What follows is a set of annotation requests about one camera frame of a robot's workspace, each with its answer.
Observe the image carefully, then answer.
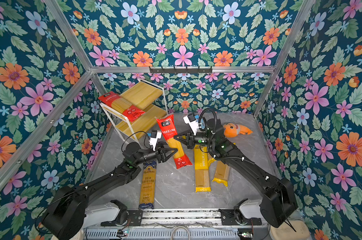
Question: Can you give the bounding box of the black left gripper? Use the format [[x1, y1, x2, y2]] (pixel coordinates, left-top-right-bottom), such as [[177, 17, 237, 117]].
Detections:
[[133, 140, 177, 167]]

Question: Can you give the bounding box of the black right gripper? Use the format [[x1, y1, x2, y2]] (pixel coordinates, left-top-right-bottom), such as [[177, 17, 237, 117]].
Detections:
[[174, 129, 217, 152]]

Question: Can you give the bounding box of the red spaghetti pack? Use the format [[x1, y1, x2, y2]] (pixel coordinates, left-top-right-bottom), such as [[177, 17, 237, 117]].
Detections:
[[98, 92, 145, 122], [156, 114, 193, 169]]

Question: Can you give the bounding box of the blue gold spaghetti pack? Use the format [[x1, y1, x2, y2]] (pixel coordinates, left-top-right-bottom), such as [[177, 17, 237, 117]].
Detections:
[[138, 161, 157, 210]]

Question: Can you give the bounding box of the yellow Pastatime spaghetti pack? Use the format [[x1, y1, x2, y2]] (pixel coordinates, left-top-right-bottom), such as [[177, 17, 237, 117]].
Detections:
[[194, 145, 211, 193]]

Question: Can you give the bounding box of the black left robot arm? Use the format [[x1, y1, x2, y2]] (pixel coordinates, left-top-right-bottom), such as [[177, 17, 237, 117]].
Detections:
[[41, 142, 178, 240]]

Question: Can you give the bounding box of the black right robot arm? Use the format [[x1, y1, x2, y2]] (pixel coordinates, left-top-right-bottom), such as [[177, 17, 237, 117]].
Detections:
[[174, 115, 298, 228]]

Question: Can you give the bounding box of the yellow spaghetti pack rear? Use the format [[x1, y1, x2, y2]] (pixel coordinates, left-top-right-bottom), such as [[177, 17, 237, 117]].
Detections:
[[208, 153, 216, 167]]

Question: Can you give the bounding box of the orange plush fish toy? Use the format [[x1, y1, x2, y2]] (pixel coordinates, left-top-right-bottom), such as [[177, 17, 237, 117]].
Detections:
[[224, 123, 253, 138]]

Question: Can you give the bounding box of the yellow spaghetti pack right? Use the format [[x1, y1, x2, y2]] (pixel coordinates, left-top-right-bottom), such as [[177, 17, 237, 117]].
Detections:
[[213, 161, 231, 187]]

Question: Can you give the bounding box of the beige cushion pad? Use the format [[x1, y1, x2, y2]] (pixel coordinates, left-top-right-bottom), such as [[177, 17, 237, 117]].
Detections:
[[270, 220, 312, 240]]

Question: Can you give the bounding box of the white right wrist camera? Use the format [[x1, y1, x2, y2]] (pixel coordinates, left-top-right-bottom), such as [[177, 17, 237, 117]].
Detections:
[[183, 113, 200, 136]]

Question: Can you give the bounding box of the white frame wooden shelf rack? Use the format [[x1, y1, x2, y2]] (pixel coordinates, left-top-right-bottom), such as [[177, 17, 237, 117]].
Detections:
[[100, 80, 168, 142]]

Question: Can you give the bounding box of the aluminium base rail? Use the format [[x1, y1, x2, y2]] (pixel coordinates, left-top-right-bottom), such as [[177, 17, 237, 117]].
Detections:
[[81, 207, 305, 240]]

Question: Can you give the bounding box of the black wall hook rail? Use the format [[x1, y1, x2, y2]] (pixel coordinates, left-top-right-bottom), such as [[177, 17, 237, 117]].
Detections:
[[149, 67, 213, 74]]

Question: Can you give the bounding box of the white cable loop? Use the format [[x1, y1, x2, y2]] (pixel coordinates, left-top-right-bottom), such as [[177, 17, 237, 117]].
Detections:
[[170, 225, 191, 240]]

